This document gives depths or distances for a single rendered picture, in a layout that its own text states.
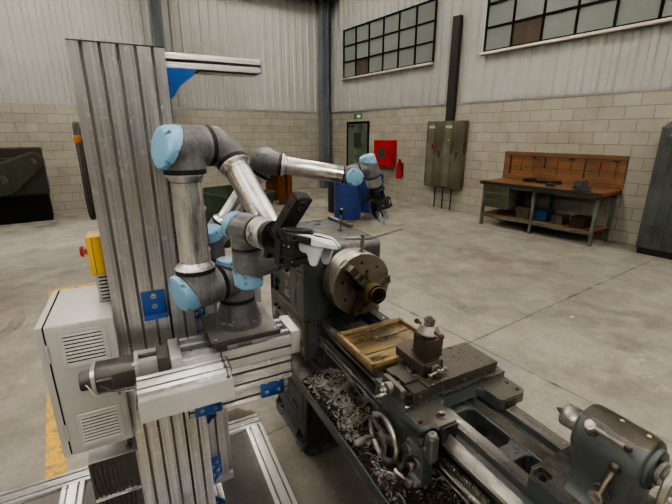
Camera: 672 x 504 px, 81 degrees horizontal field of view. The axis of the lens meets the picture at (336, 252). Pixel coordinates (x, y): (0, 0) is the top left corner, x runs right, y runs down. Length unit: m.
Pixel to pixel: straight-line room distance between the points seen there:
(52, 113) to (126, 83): 10.14
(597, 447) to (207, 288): 1.07
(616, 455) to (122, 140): 1.51
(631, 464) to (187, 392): 1.11
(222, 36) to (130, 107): 11.20
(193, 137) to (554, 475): 1.30
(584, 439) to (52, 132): 11.26
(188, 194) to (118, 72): 0.42
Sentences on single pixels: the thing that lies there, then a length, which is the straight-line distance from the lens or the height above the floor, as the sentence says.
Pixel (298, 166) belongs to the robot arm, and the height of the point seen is 1.65.
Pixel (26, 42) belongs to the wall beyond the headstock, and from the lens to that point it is 11.71.
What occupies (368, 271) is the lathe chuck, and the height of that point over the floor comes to 1.14.
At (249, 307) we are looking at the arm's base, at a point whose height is 1.23.
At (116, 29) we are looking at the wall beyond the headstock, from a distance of 11.88.
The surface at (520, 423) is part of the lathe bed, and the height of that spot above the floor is 0.85.
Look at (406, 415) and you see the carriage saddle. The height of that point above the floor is 0.90.
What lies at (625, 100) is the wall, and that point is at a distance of 8.22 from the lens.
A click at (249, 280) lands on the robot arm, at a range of 1.01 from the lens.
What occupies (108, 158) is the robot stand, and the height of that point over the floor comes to 1.71.
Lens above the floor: 1.79
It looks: 17 degrees down
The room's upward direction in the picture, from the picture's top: straight up
